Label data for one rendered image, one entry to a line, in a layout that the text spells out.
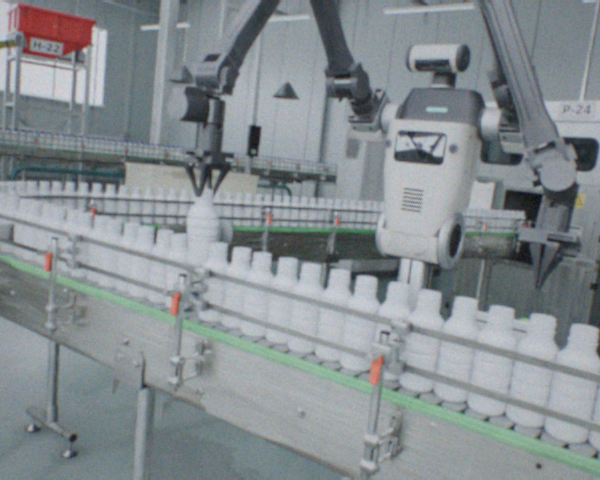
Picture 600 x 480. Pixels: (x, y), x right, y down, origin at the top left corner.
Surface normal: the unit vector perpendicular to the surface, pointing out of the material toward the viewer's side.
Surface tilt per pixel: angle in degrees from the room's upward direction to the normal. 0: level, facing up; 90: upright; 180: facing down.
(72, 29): 89
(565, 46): 90
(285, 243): 90
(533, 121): 97
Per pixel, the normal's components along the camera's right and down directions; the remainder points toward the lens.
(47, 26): 0.59, 0.18
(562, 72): -0.58, 0.06
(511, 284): -0.81, 0.00
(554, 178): -0.43, -0.27
